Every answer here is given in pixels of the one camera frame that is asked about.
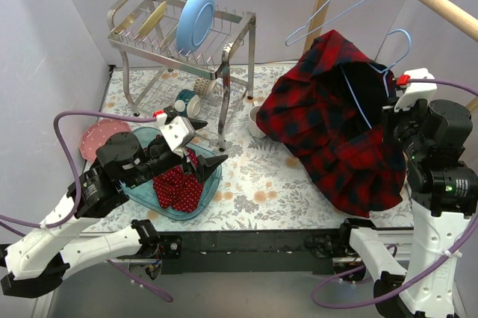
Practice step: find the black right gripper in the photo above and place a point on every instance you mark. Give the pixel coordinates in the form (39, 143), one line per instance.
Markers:
(390, 116)

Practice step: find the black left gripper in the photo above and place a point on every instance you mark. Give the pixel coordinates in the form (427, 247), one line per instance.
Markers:
(189, 148)

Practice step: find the red polka dot cloth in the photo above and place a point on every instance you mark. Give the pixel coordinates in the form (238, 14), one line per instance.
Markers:
(178, 190)

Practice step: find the red plaid skirt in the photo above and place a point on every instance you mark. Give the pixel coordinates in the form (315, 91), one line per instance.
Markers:
(327, 111)

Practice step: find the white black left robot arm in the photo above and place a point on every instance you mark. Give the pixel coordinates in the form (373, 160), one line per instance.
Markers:
(40, 261)

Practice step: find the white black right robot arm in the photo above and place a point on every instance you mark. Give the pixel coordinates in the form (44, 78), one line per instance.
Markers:
(444, 199)

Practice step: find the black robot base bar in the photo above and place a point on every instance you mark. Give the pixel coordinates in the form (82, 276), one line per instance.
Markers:
(317, 251)

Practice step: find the floral tablecloth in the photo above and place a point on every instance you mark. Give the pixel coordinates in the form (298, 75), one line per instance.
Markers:
(263, 186)

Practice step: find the white ceramic mug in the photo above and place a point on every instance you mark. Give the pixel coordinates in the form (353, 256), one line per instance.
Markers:
(254, 130)

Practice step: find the patterned cup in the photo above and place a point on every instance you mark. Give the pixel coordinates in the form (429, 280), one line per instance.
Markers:
(204, 87)

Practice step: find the clear blue glass tray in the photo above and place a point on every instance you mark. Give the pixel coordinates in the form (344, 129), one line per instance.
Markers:
(146, 196)

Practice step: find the pink polka dot plate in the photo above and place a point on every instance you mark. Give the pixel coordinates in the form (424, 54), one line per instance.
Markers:
(98, 134)

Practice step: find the light blue plate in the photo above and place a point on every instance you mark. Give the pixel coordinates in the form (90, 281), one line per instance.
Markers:
(194, 25)

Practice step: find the cream yellow plate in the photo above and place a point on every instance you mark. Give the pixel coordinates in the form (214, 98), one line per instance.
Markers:
(152, 20)

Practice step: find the steel dish rack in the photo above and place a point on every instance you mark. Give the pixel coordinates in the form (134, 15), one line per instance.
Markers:
(226, 56)

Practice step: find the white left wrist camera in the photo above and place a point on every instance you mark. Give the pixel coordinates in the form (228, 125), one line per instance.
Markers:
(177, 134)

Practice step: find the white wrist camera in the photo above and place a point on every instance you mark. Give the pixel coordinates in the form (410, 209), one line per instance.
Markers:
(177, 134)
(416, 84)

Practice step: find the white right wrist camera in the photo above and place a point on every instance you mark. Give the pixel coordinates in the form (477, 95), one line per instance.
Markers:
(416, 84)

